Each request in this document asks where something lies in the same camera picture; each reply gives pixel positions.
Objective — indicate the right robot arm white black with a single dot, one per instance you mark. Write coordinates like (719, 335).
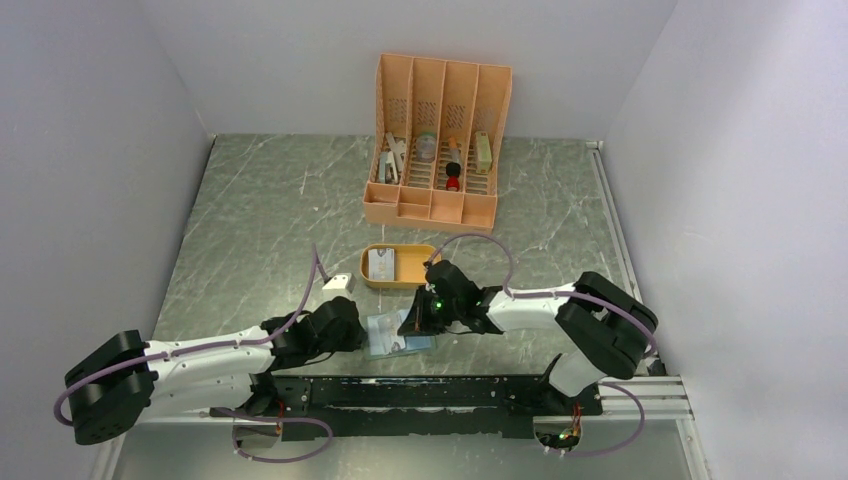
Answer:
(611, 330)

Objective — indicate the silver credit card stack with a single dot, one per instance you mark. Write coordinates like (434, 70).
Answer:
(381, 264)

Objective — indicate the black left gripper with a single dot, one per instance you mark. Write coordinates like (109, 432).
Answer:
(355, 338)

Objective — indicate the grey stapler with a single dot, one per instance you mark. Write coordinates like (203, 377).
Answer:
(391, 159)

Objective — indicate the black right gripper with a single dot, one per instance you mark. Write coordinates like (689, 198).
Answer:
(417, 321)

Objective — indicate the clear tape roll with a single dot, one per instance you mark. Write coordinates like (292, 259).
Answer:
(425, 147)

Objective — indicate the pale green eraser box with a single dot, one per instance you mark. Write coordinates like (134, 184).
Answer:
(483, 153)

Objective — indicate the yellow oval tray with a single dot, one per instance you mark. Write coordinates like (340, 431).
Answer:
(410, 269)

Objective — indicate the orange desk file organizer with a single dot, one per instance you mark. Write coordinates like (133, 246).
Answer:
(452, 99)

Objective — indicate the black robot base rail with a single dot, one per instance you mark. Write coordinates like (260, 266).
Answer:
(420, 405)

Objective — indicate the silver VIP credit card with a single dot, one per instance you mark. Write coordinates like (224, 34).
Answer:
(383, 339)

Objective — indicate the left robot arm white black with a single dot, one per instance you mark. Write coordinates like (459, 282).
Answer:
(127, 379)

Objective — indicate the mint green card holder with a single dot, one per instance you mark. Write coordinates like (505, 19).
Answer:
(415, 344)

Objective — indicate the red black marker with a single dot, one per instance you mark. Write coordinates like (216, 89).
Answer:
(453, 168)

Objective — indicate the aluminium table edge rail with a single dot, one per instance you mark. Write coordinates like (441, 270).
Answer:
(662, 398)

